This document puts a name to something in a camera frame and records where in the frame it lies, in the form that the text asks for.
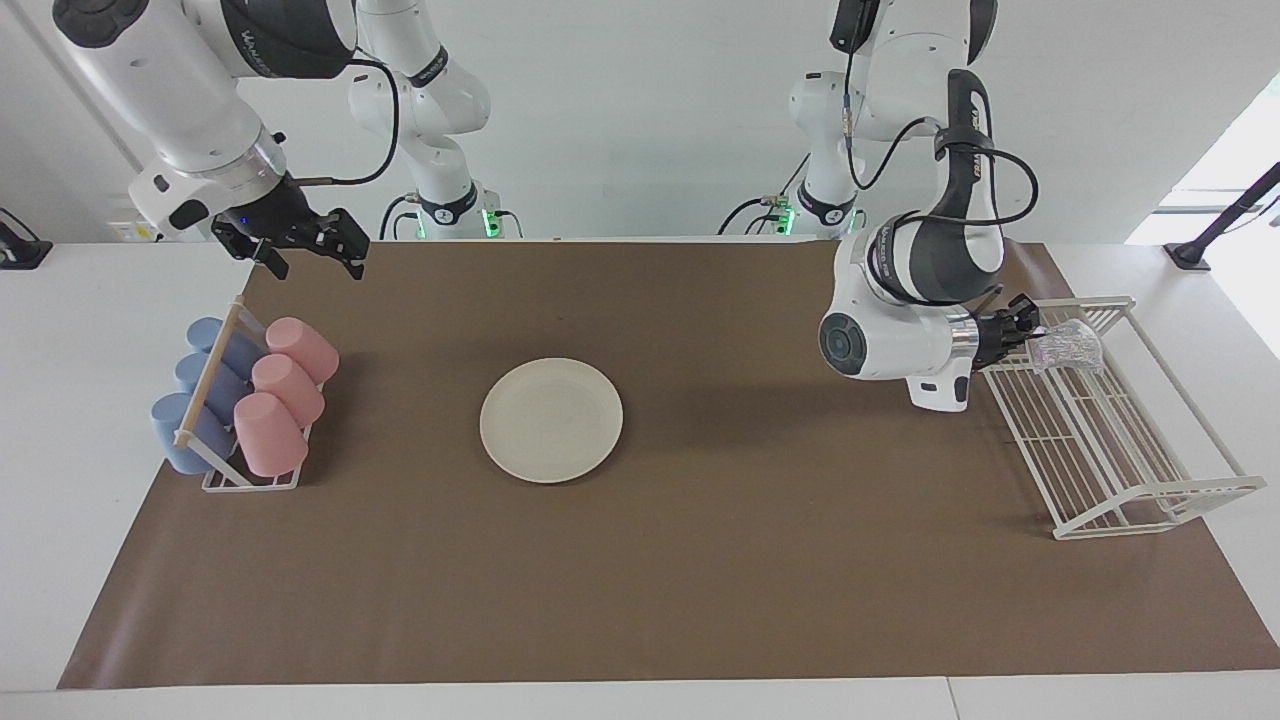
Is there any cream round plate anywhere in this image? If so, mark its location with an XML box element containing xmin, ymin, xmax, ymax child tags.
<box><xmin>480</xmin><ymin>358</ymin><xmax>624</xmax><ymax>485</ymax></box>

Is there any blue plastic cup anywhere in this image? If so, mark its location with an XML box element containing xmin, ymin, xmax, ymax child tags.
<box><xmin>150</xmin><ymin>392</ymin><xmax>236</xmax><ymax>475</ymax></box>
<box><xmin>186</xmin><ymin>317</ymin><xmax>263</xmax><ymax>376</ymax></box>
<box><xmin>175</xmin><ymin>352</ymin><xmax>251</xmax><ymax>421</ymax></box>

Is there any pink plastic cup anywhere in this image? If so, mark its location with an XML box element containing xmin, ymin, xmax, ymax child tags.
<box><xmin>265</xmin><ymin>317</ymin><xmax>340</xmax><ymax>385</ymax></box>
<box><xmin>251</xmin><ymin>354</ymin><xmax>326</xmax><ymax>427</ymax></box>
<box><xmin>233</xmin><ymin>392</ymin><xmax>309</xmax><ymax>478</ymax></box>

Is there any wooden white cup rack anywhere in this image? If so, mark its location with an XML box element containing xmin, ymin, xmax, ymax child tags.
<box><xmin>173</xmin><ymin>295</ymin><xmax>326</xmax><ymax>493</ymax></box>

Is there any black table clamp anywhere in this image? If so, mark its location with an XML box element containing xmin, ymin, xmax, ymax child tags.
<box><xmin>0</xmin><ymin>207</ymin><xmax>53</xmax><ymax>271</ymax></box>

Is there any brown table mat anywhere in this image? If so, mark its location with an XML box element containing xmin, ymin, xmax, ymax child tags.
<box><xmin>57</xmin><ymin>240</ymin><xmax>1280</xmax><ymax>691</ymax></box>

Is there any black base cable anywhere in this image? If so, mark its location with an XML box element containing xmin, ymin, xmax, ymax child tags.
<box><xmin>717</xmin><ymin>150</ymin><xmax>813</xmax><ymax>237</ymax></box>
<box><xmin>378</xmin><ymin>193</ymin><xmax>426</xmax><ymax>241</ymax></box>

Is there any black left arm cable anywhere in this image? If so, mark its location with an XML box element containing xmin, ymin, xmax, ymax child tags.
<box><xmin>840</xmin><ymin>40</ymin><xmax>1041</xmax><ymax>229</ymax></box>

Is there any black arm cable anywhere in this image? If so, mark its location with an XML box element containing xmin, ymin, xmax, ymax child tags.
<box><xmin>840</xmin><ymin>40</ymin><xmax>1041</xmax><ymax>229</ymax></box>
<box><xmin>290</xmin><ymin>55</ymin><xmax>401</xmax><ymax>189</ymax></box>

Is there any white wire dish rack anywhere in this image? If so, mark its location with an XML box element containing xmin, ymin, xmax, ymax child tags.
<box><xmin>974</xmin><ymin>295</ymin><xmax>1268</xmax><ymax>541</ymax></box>

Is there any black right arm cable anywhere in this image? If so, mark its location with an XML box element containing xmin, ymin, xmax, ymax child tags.
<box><xmin>290</xmin><ymin>55</ymin><xmax>401</xmax><ymax>189</ymax></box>

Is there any white wall socket box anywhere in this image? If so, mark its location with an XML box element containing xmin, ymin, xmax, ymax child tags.
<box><xmin>108</xmin><ymin>194</ymin><xmax>213</xmax><ymax>243</ymax></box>

